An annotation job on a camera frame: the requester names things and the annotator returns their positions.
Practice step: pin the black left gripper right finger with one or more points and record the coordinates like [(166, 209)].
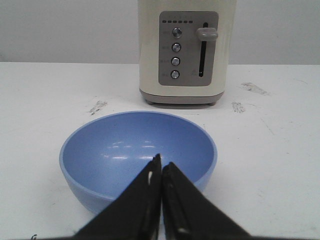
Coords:
[(188, 215)]

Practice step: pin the blue bowl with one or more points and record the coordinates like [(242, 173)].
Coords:
[(100, 159)]

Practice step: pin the cream two-slot toaster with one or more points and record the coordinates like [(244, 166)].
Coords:
[(184, 50)]

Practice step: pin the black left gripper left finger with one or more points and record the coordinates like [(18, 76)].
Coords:
[(135, 214)]

